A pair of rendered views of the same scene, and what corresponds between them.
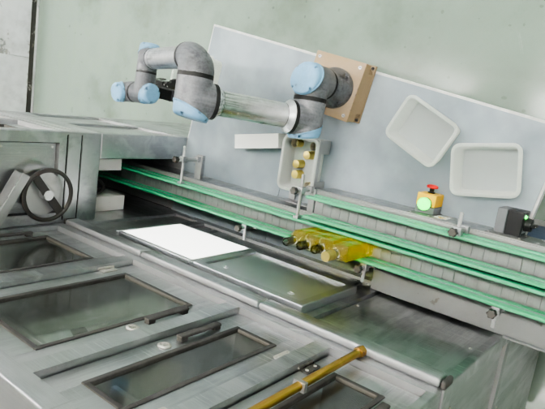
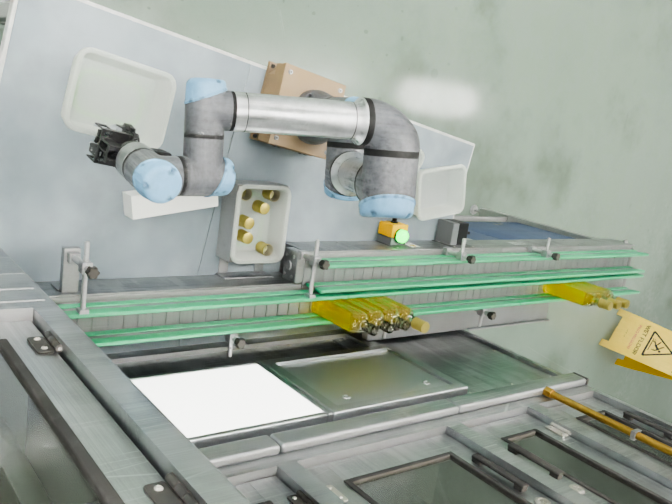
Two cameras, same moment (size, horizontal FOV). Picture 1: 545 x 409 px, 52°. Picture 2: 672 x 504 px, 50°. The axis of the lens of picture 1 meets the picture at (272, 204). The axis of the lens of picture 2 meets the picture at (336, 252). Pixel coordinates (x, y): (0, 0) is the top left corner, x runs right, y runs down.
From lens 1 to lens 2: 2.32 m
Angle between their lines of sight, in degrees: 74
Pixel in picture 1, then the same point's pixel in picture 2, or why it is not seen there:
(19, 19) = not seen: outside the picture
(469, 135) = not seen: hidden behind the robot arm
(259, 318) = (480, 420)
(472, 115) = not seen: hidden behind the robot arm
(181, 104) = (410, 203)
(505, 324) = (467, 319)
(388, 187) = (342, 225)
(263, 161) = (168, 227)
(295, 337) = (512, 415)
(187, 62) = (415, 140)
